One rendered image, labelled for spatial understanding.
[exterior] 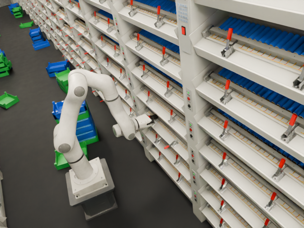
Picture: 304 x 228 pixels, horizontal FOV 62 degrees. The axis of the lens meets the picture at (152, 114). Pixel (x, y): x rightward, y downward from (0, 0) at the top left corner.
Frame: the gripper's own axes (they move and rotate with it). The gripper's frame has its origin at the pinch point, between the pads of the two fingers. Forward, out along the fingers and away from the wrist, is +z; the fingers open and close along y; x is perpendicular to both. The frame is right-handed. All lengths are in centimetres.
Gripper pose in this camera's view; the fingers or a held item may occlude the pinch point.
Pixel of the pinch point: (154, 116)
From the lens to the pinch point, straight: 181.6
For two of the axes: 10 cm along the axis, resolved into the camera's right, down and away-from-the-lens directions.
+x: -0.3, -8.2, -5.7
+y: 5.1, 4.7, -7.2
